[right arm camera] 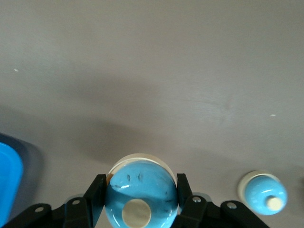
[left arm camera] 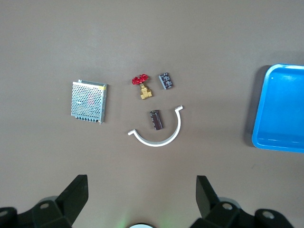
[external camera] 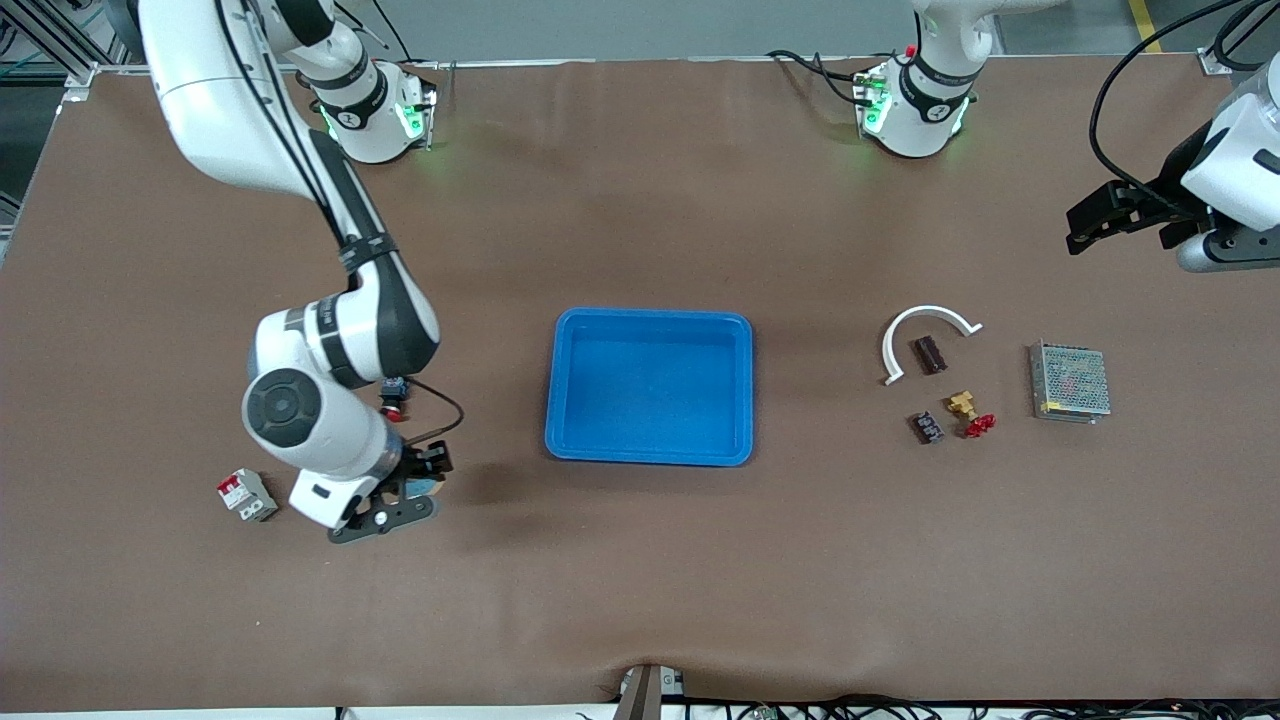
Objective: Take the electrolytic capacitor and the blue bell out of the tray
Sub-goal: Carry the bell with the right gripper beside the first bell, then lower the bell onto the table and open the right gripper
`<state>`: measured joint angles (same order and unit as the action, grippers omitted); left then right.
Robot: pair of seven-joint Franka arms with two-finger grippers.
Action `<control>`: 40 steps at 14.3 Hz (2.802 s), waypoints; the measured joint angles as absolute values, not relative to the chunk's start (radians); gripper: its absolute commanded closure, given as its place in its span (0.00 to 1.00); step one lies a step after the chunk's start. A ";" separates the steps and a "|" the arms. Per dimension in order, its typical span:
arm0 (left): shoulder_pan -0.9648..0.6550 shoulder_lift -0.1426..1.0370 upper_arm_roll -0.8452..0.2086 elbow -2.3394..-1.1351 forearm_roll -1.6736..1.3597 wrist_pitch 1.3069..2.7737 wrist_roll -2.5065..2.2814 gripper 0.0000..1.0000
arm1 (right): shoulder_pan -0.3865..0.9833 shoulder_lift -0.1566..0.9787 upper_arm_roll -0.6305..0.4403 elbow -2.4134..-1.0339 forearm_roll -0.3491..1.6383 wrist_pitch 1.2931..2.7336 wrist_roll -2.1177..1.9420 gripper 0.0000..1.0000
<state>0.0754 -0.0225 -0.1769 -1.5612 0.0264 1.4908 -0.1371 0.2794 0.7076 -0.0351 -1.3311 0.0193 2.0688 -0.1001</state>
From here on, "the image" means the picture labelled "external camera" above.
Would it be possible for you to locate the white red circuit breaker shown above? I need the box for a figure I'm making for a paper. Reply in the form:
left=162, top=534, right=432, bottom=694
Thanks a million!
left=217, top=468, right=279, bottom=523

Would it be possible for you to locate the perforated metal power supply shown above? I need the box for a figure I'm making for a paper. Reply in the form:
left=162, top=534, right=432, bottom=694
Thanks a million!
left=1029, top=341, right=1112, bottom=425

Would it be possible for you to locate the white semicircular pipe clamp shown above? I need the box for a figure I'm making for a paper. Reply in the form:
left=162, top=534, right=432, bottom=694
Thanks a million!
left=881, top=305, right=984, bottom=386

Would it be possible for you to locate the blue plastic tray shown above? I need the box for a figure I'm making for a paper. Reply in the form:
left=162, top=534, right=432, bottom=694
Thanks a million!
left=544, top=308, right=754, bottom=468

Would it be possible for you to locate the brown table cover mat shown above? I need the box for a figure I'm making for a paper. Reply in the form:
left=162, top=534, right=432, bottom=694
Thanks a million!
left=0, top=58, right=1280, bottom=713

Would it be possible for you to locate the brass valve red handwheel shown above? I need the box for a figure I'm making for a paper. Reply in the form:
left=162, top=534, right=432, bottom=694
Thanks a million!
left=945, top=390, right=997, bottom=440

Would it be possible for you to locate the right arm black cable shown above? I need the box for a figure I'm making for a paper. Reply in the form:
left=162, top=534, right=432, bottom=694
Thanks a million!
left=210, top=0, right=467, bottom=446

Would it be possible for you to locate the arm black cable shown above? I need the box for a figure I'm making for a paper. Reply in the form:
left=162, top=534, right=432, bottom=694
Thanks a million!
left=1086, top=0, right=1241, bottom=216
left=210, top=0, right=467, bottom=446

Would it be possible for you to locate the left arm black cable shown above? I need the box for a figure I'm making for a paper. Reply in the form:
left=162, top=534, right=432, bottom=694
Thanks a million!
left=1086, top=0, right=1241, bottom=216

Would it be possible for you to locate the black hanging cable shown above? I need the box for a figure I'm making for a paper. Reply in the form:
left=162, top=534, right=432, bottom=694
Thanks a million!
left=1213, top=0, right=1280, bottom=73

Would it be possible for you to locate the aluminium frame extrusion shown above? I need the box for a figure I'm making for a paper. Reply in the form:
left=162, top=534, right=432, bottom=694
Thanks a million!
left=0, top=0, right=141, bottom=96

